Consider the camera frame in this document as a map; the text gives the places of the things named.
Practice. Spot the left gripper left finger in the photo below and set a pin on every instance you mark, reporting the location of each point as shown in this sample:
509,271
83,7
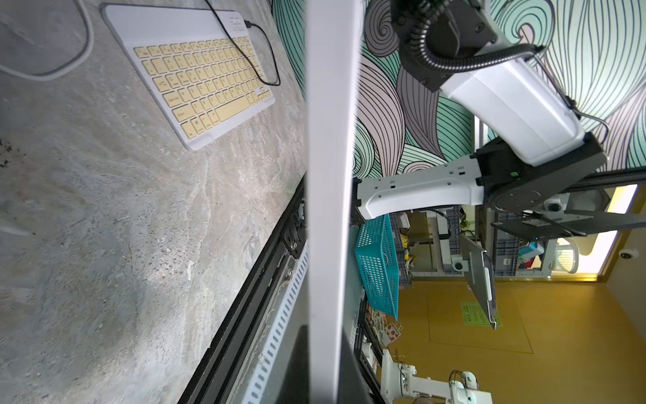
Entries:
289,378

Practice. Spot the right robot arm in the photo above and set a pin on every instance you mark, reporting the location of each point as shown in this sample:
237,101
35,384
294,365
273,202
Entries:
456,50

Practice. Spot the right yellow wireless keyboard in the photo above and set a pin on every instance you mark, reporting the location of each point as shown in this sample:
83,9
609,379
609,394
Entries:
199,65

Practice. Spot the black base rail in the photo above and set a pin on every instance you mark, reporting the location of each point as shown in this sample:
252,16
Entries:
218,370

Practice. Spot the white slotted cable duct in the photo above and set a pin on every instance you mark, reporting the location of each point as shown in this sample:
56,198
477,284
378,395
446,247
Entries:
265,353

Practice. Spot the grey monitor on stand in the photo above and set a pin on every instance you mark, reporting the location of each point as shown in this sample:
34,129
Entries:
477,268

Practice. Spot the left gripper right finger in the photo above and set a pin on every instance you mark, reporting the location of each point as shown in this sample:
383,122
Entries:
351,385

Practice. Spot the green wireless keyboard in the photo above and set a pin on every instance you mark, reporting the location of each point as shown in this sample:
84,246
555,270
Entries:
333,35

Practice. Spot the teal plastic basket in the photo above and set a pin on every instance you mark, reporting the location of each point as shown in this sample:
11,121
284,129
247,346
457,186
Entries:
378,265

